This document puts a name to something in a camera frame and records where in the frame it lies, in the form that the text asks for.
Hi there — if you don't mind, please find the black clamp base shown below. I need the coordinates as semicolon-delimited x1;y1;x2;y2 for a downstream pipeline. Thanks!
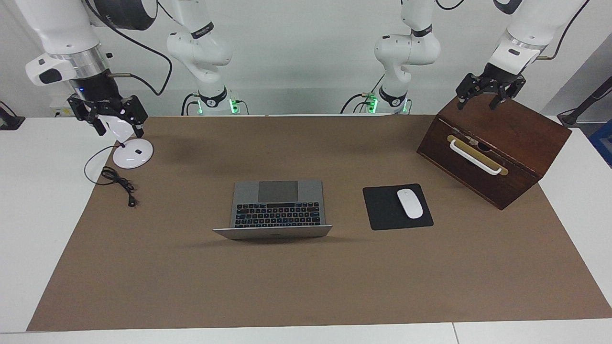
0;100;25;130

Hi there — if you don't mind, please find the brown table mat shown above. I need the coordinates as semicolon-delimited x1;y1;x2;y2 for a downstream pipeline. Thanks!
26;115;612;332

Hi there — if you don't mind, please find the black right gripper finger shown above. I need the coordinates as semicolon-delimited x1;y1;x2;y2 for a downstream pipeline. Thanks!
67;95;107;137
122;96;148;139

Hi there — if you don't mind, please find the black left base cable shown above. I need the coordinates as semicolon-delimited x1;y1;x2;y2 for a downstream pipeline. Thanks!
340;74;385;114

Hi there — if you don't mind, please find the black stand with pole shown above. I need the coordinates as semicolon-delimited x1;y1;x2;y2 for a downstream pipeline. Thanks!
557;75;612;127

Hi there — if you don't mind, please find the white box handle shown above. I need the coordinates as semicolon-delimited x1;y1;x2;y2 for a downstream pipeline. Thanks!
449;139;503;175

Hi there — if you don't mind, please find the dark brown wooden box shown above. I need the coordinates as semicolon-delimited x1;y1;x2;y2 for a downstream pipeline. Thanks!
416;84;572;211

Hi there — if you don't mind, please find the brass handle backplate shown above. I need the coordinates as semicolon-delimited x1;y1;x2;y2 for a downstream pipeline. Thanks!
447;135;509;176

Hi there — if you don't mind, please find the black right base cable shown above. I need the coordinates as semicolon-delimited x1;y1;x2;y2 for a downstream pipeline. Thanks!
182;92;200;116

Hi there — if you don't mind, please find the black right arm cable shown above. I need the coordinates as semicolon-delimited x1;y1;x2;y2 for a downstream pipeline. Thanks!
84;0;173;96

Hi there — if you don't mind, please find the black mouse pad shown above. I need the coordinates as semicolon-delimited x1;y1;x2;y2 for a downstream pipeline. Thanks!
362;183;434;231

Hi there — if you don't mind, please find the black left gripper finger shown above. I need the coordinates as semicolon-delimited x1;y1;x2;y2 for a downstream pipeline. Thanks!
456;73;486;110
489;76;526;111

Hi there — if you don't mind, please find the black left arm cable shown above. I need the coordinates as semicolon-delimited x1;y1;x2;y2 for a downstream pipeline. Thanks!
536;0;590;61

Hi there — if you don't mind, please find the black lamp power cable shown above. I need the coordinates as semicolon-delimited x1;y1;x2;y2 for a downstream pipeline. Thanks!
84;145;139;208

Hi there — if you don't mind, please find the white computer mouse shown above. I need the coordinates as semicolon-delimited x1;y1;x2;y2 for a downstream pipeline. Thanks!
397;189;424;219

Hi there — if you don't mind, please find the white power strip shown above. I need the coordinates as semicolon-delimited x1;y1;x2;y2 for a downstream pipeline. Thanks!
50;98;77;118

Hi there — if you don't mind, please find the silver grey laptop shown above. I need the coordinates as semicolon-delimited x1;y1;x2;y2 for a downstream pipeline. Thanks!
213;180;333;240

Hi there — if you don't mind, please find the blue crate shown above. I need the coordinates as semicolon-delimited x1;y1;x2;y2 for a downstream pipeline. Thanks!
589;119;612;169

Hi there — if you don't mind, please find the black base cable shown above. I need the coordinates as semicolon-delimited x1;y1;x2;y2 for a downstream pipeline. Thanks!
340;74;385;114
182;92;200;116

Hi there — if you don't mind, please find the white desk lamp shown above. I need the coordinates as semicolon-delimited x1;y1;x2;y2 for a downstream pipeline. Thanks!
102;116;154;170

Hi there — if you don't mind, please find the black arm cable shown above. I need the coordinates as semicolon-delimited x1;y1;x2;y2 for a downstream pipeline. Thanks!
84;0;173;96
536;0;590;61

